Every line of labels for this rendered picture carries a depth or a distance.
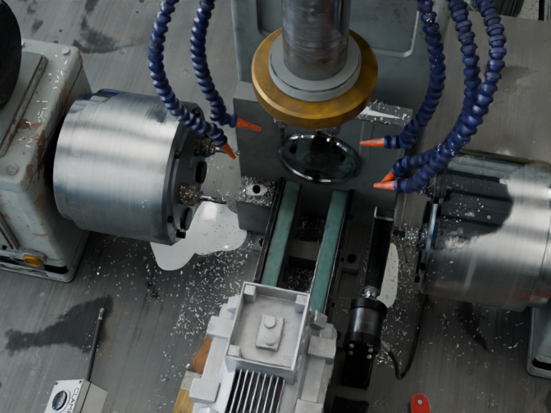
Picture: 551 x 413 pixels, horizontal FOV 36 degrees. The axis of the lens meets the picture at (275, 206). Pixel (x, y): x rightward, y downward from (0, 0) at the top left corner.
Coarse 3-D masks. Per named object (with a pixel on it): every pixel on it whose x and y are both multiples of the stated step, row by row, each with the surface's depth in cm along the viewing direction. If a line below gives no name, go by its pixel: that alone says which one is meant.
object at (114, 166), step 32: (96, 96) 141; (128, 96) 142; (64, 128) 138; (96, 128) 136; (128, 128) 136; (160, 128) 136; (64, 160) 137; (96, 160) 135; (128, 160) 135; (160, 160) 134; (192, 160) 146; (64, 192) 139; (96, 192) 137; (128, 192) 135; (160, 192) 134; (192, 192) 140; (96, 224) 142; (128, 224) 139; (160, 224) 137
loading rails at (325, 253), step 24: (288, 192) 158; (336, 192) 158; (288, 216) 156; (336, 216) 155; (264, 240) 152; (288, 240) 154; (336, 240) 153; (264, 264) 152; (288, 264) 162; (312, 264) 160; (336, 264) 149; (360, 264) 162; (312, 288) 148; (336, 288) 155
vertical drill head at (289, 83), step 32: (288, 0) 105; (320, 0) 103; (288, 32) 110; (320, 32) 107; (352, 32) 123; (256, 64) 120; (288, 64) 116; (320, 64) 113; (352, 64) 117; (256, 96) 121; (288, 96) 117; (320, 96) 116; (352, 96) 117; (320, 128) 118
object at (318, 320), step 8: (232, 304) 129; (232, 312) 130; (312, 312) 128; (320, 312) 127; (312, 320) 127; (320, 320) 127; (312, 328) 128; (320, 328) 127; (200, 408) 121; (208, 408) 120
